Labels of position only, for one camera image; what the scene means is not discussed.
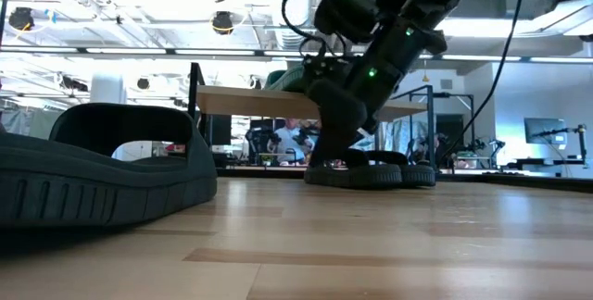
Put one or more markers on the person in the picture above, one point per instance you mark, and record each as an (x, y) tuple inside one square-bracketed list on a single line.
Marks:
[(289, 142)]

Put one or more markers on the wall-mounted monitor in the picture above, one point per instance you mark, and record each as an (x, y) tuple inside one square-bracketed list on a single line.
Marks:
[(544, 128)]

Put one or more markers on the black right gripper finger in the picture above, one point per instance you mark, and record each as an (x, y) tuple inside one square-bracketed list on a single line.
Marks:
[(338, 119)]

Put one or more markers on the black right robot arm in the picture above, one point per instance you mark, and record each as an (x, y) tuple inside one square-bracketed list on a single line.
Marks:
[(398, 45)]

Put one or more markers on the black ceiling dome fixture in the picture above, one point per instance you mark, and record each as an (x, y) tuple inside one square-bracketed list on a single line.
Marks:
[(21, 18), (223, 23)]

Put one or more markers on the ceiling light strip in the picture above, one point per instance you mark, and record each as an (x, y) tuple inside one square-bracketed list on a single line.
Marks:
[(213, 52)]

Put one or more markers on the yellow hanging pendant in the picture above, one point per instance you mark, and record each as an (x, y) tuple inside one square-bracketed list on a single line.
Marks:
[(425, 78)]

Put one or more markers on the wooden shelf with black frame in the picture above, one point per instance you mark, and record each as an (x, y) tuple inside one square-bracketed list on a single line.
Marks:
[(241, 101)]

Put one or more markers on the white column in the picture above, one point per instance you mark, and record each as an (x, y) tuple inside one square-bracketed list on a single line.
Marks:
[(107, 91)]

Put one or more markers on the silver corrugated air duct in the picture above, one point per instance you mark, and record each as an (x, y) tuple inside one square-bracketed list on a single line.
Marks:
[(301, 13)]

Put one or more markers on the green rubber slide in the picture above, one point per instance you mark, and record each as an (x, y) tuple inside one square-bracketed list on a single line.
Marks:
[(287, 82)]

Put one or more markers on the black rubber slide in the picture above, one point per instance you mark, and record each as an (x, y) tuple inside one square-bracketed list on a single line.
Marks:
[(92, 189), (366, 176), (419, 176)]

